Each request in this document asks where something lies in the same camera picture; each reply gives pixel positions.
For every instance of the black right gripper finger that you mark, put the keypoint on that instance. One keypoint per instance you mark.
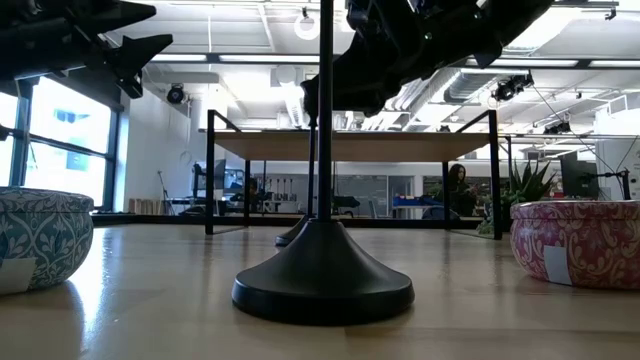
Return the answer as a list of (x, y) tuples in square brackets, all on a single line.
[(311, 97), (365, 85)]

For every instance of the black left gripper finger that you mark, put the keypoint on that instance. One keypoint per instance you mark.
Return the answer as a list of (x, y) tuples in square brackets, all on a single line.
[(137, 52), (132, 12)]

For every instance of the black candlestick holder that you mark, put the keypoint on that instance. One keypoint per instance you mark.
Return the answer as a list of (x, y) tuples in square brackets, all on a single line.
[(322, 280)]

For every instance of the blue patterned candle tin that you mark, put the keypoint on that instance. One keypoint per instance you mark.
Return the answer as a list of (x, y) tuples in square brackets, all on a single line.
[(45, 235)]

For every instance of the pink patterned candle tin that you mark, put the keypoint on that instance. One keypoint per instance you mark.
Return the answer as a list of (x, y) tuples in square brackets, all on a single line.
[(590, 240)]

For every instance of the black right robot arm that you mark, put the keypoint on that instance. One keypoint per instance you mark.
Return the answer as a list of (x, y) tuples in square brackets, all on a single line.
[(515, 15)]

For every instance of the black ceiling spotlight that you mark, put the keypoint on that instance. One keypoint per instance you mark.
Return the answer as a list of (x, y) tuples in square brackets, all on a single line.
[(175, 94)]

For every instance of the large glass window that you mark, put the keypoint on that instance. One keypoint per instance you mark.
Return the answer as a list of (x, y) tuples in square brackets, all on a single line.
[(70, 130)]

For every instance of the black ceiling-mounted device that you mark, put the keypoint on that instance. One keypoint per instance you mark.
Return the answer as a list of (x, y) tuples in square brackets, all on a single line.
[(511, 86)]

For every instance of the person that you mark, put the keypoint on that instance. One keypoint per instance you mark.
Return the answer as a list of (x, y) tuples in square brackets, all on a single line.
[(459, 192)]

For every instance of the green artificial plant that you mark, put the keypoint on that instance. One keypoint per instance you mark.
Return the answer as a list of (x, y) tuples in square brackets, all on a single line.
[(525, 187)]

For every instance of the black computer monitor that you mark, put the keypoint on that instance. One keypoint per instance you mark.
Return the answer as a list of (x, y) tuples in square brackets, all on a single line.
[(577, 175)]

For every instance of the black boom stand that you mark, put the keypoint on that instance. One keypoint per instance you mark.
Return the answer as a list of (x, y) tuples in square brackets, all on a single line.
[(625, 182)]

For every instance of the wooden shelf with black frame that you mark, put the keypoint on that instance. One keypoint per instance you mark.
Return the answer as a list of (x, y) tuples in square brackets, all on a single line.
[(350, 147)]

